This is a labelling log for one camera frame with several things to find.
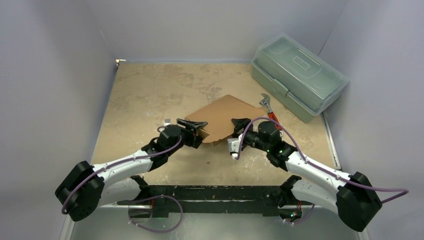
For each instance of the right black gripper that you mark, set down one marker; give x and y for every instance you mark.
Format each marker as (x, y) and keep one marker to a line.
(243, 133)

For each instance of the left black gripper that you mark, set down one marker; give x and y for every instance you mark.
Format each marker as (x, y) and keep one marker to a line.
(193, 139)

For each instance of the brown cardboard box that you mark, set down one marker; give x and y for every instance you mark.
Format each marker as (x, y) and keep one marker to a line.
(219, 115)

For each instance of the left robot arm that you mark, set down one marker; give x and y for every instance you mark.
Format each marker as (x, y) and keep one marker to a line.
(87, 186)

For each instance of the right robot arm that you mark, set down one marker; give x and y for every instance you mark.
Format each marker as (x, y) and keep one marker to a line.
(350, 196)

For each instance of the translucent green plastic toolbox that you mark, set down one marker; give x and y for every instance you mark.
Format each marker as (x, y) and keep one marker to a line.
(296, 77)

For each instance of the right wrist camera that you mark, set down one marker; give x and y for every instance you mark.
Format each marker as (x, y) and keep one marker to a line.
(234, 145)

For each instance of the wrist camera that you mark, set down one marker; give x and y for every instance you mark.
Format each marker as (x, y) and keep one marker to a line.
(234, 145)
(167, 121)

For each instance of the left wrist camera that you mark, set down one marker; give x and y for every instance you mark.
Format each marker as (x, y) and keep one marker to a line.
(167, 121)

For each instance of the red handled adjustable wrench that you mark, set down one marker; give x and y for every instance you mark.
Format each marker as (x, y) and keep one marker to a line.
(265, 102)

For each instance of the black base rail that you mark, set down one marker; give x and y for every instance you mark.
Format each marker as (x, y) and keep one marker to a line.
(267, 200)

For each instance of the aluminium frame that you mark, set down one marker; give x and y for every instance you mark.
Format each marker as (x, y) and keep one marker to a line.
(124, 222)

